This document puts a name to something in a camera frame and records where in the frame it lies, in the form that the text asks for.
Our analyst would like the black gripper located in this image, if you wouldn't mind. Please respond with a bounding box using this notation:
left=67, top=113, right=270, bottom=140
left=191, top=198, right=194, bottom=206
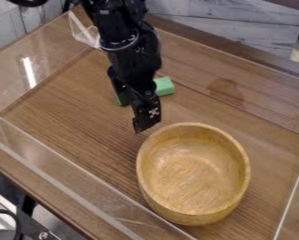
left=100, top=22, right=161, bottom=133

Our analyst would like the brown wooden bowl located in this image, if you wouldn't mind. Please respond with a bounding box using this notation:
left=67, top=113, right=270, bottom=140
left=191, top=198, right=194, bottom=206
left=136, top=122, right=250, bottom=226

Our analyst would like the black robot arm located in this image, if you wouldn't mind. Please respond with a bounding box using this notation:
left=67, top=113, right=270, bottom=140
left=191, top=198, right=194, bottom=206
left=77, top=0, right=161, bottom=133

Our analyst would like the green rectangular block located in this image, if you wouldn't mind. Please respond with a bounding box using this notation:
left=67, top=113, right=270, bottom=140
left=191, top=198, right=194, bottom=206
left=113, top=76, right=176, bottom=107

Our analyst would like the clear acrylic tray wall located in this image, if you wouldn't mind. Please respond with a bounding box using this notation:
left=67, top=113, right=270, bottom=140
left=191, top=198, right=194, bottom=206
left=0, top=117, right=194, bottom=240

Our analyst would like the black metal table frame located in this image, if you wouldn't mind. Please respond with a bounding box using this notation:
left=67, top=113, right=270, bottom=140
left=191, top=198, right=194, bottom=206
left=16, top=195, right=61, bottom=240

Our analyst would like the black cable under table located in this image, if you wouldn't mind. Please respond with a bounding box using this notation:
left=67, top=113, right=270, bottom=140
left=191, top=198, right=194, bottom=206
left=0, top=208, right=24, bottom=240

